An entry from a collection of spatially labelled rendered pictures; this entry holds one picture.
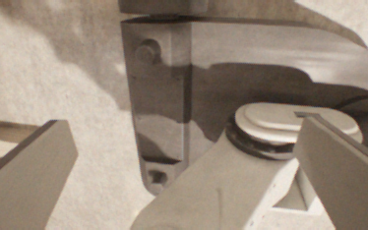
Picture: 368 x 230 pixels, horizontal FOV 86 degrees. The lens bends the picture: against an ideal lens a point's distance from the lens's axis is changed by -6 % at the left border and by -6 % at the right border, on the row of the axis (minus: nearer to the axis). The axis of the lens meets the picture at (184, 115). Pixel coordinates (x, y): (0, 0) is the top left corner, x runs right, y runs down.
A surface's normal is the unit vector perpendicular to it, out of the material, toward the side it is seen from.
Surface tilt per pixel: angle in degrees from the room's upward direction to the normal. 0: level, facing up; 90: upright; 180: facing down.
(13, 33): 0
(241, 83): 0
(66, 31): 0
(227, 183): 90
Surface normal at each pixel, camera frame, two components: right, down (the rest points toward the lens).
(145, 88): -0.17, 0.50
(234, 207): 0.00, -0.86
